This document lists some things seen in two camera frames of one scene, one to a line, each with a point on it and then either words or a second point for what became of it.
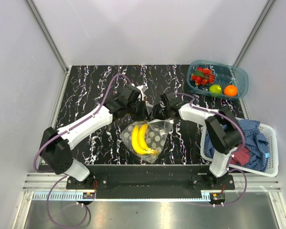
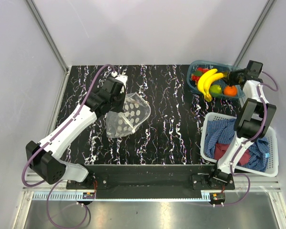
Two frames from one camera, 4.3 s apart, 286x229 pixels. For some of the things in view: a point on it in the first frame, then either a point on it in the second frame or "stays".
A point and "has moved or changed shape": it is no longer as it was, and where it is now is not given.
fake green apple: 215,90 stays
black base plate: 152,182 stays
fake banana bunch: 138,140 -> 204,80
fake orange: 230,90 stays
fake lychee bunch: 203,76 stays
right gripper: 156,108 -> 232,74
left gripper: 144,114 -> 120,108
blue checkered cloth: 255,139 stays
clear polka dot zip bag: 146,139 has moved or changed shape
